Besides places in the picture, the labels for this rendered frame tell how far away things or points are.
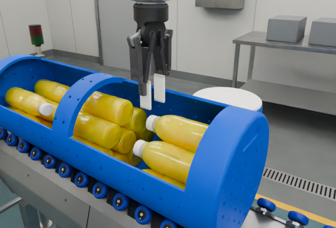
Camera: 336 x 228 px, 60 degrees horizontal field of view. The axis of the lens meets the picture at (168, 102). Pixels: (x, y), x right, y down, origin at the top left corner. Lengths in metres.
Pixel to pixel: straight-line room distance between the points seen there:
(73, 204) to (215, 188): 0.51
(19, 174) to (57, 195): 0.21
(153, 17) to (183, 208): 0.38
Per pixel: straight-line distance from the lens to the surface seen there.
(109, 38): 5.34
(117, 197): 0.78
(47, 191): 1.02
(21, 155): 1.12
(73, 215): 0.94
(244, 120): 0.56
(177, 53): 4.60
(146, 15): 0.62
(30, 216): 1.43
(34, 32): 1.71
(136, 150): 0.69
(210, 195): 0.53
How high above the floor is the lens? 1.47
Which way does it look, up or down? 23 degrees down
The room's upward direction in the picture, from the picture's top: straight up
